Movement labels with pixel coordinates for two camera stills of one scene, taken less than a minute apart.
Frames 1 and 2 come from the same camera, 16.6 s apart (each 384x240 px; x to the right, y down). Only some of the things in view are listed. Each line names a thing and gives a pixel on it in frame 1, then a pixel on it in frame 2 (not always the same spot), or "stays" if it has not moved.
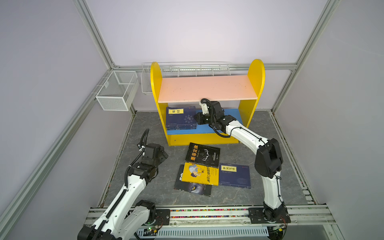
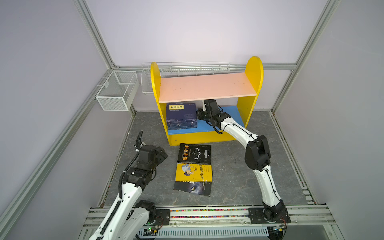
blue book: [181, 127] stays
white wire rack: [181, 69] stays
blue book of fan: [234, 175] → [181, 111]
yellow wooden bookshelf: [179, 97] stays
